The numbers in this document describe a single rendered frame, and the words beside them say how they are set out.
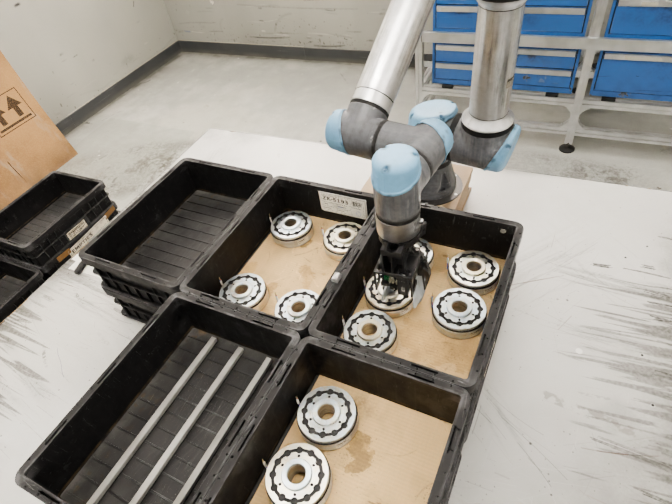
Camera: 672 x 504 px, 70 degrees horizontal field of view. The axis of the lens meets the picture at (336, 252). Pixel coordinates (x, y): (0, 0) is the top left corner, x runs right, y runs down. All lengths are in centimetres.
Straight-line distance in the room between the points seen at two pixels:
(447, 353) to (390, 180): 37
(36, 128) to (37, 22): 75
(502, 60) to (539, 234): 50
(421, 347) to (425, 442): 18
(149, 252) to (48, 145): 249
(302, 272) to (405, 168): 46
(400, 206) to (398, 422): 37
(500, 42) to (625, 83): 178
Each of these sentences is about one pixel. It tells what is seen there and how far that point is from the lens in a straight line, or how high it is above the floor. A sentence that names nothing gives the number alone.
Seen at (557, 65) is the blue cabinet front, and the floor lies 46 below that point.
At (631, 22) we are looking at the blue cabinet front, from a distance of 268.
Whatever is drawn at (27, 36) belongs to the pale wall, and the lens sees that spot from 401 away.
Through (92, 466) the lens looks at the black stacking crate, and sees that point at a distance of 101.
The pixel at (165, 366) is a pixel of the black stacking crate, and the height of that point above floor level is 83.
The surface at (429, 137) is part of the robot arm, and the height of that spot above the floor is 118.
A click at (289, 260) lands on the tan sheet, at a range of 113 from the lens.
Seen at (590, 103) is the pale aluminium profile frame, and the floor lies 29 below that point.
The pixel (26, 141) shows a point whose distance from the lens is 368.
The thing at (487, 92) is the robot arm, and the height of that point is 111.
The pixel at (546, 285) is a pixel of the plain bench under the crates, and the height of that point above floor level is 70.
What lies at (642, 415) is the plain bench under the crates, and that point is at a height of 70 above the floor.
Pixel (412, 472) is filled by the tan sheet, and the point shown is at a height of 83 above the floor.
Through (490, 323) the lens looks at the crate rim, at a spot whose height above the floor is 93.
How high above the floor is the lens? 162
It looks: 45 degrees down
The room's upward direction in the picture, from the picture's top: 10 degrees counter-clockwise
